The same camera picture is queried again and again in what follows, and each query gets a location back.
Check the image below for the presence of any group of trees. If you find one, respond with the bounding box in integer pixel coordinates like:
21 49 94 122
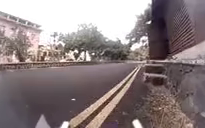
57 23 132 62

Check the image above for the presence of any double pale painted line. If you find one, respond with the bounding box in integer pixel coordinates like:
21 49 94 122
68 65 143 128

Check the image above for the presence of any dark grey asphalt road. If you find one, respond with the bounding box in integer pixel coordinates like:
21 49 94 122
0 62 148 128

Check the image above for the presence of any tree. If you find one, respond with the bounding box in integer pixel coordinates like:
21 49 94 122
0 28 33 65
124 4 154 61

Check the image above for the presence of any robot's own part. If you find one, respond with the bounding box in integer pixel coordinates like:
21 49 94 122
132 119 144 128
60 121 70 128

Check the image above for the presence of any gravel and dirt strip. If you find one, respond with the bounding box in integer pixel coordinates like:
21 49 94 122
136 82 195 128

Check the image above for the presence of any pink building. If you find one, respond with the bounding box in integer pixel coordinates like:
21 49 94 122
0 10 44 64

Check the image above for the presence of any dark building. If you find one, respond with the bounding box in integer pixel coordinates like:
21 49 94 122
147 0 205 61

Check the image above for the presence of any low stone roadside wall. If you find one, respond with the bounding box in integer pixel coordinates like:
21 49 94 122
0 60 104 72

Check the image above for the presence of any grey stone retaining wall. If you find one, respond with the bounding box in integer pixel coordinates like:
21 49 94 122
143 59 205 128

